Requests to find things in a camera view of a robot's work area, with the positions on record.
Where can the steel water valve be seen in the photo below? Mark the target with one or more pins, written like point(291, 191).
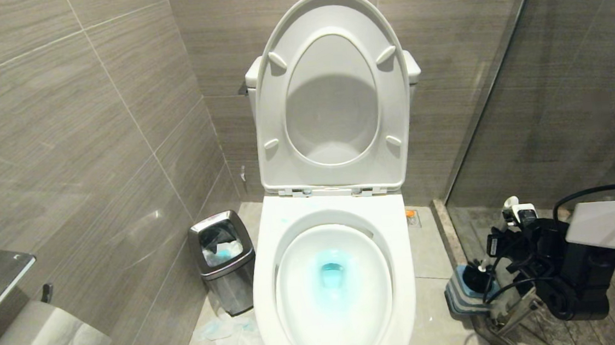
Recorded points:
point(242, 173)

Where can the crumpled white tissue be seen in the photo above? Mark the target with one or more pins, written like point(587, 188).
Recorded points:
point(232, 337)

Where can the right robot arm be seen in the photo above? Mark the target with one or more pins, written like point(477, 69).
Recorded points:
point(608, 228)

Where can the black trash bag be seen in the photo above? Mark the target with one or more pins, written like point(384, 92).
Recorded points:
point(215, 239)

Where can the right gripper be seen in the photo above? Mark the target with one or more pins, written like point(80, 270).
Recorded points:
point(514, 249)

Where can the steel floor drain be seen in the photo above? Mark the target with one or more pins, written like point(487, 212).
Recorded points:
point(413, 217)

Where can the black toilet brush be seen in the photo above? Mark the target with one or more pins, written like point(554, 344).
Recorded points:
point(483, 276)

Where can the steel trash bin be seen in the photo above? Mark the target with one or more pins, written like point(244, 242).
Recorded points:
point(234, 288)

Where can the white toilet lid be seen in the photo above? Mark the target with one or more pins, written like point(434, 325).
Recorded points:
point(331, 110)

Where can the white toilet seat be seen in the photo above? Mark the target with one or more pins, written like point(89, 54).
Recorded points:
point(272, 109)

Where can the white toilet bowl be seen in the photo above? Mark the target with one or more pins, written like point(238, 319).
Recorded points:
point(289, 218)

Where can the glass shower partition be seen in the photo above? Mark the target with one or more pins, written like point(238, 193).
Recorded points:
point(564, 92)

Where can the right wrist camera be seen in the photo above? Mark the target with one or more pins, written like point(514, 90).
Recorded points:
point(520, 213)

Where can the stone shower curb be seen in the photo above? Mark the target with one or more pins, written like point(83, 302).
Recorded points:
point(447, 233)

